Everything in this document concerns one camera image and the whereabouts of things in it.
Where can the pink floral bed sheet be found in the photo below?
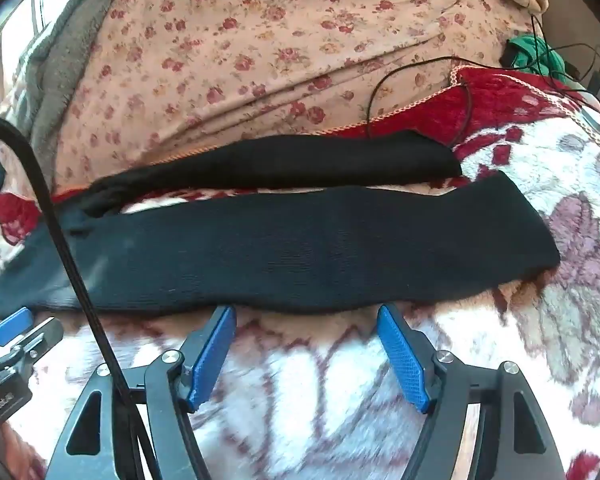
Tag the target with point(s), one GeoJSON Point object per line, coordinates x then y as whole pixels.
{"type": "Point", "coordinates": [230, 35]}

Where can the person's left forearm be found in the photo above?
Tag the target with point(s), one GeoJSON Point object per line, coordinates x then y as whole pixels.
{"type": "Point", "coordinates": [15, 452]}

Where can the small black device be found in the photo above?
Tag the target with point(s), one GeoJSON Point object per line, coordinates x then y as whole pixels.
{"type": "Point", "coordinates": [511, 54]}

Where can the green cloth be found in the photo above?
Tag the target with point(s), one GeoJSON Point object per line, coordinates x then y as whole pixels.
{"type": "Point", "coordinates": [550, 62]}

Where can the small black plug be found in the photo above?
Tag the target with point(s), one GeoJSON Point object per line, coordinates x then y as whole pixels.
{"type": "Point", "coordinates": [596, 80]}

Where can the black sock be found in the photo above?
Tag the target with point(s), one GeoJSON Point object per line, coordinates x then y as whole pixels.
{"type": "Point", "coordinates": [305, 250]}

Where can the grey sock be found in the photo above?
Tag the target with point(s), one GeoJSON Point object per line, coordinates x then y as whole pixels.
{"type": "Point", "coordinates": [55, 75]}

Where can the red and white fleece blanket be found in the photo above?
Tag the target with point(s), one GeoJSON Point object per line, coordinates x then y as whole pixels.
{"type": "Point", "coordinates": [330, 410]}

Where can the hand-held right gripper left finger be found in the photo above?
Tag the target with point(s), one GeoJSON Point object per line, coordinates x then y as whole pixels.
{"type": "Point", "coordinates": [212, 355]}

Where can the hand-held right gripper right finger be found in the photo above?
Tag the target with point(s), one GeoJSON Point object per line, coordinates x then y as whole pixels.
{"type": "Point", "coordinates": [405, 360]}

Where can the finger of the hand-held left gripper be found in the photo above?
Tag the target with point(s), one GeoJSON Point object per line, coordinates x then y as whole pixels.
{"type": "Point", "coordinates": [11, 325]}
{"type": "Point", "coordinates": [42, 335]}

